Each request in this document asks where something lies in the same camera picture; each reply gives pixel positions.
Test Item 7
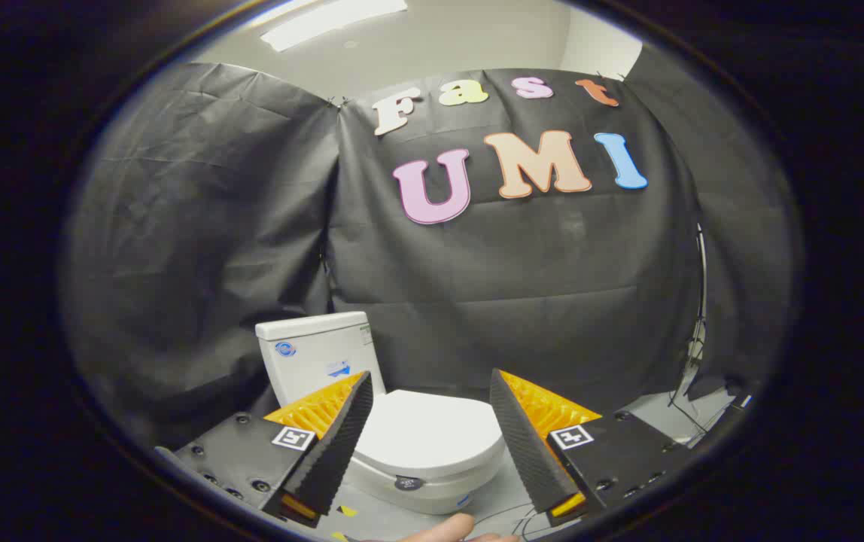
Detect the white toilet tank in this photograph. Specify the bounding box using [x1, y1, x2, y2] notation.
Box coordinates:
[255, 312, 388, 407]

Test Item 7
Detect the yellow black floor tape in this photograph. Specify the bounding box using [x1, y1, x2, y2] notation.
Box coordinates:
[330, 504, 359, 541]

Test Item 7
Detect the black backdrop cloth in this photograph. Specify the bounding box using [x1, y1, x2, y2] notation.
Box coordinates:
[63, 45, 794, 452]

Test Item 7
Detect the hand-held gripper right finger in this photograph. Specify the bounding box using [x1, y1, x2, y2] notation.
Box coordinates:
[489, 368, 704, 528]

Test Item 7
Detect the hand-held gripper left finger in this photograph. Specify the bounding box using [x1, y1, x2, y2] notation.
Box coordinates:
[154, 370, 374, 528]

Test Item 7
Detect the white toilet bowl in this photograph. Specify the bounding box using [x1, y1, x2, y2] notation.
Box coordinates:
[342, 452, 502, 516]

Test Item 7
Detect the ceiling light panel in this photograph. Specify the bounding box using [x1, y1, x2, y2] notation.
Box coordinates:
[251, 0, 409, 52]

